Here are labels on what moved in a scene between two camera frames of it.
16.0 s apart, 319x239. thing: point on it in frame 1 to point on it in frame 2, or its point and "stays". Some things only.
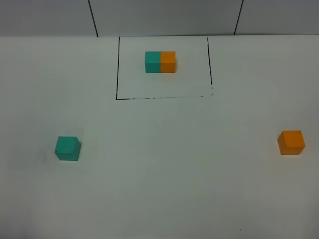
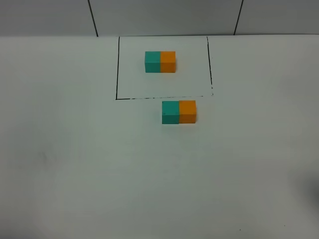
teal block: x=68 y=148 to x=170 y=112
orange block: x=291 y=142 to x=187 y=111
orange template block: x=167 y=61 stays
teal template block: x=152 y=61 stays
